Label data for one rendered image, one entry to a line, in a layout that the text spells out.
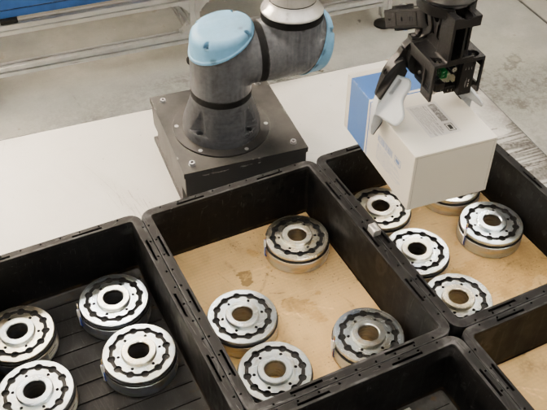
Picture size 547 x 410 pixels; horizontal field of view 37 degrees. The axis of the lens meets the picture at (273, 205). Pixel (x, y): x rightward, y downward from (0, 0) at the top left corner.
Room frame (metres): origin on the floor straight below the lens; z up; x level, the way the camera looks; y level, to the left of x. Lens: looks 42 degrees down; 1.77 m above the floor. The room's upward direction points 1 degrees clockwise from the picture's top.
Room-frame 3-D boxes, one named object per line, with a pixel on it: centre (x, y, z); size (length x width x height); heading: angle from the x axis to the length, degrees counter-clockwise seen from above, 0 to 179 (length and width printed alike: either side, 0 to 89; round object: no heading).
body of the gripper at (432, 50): (0.88, -0.21, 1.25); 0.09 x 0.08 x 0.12; 21
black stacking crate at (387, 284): (0.79, -0.02, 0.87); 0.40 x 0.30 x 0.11; 27
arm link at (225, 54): (1.28, 0.09, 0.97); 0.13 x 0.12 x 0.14; 111
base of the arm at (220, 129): (1.29, 0.10, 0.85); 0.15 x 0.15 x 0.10
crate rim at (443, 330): (0.79, -0.02, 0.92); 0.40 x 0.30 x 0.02; 27
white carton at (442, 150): (0.90, -0.20, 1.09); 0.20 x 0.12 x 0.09; 21
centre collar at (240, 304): (0.76, 0.04, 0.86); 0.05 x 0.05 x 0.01
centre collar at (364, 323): (0.73, -0.14, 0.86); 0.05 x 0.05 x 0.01
